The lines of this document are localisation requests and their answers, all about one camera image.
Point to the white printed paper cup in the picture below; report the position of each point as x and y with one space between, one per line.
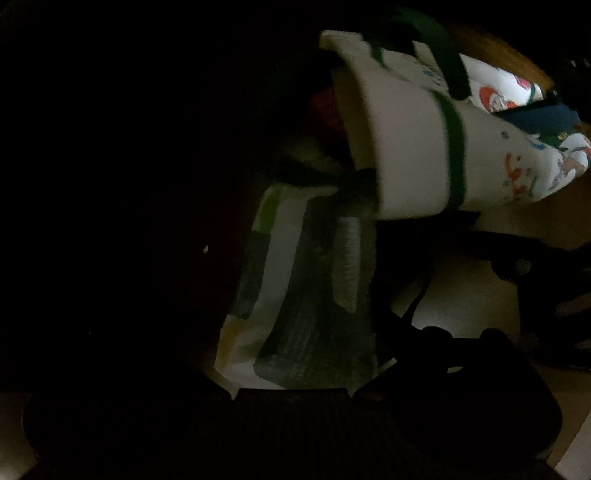
432 153

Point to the white green plastic bag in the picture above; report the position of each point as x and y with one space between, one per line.
302 317

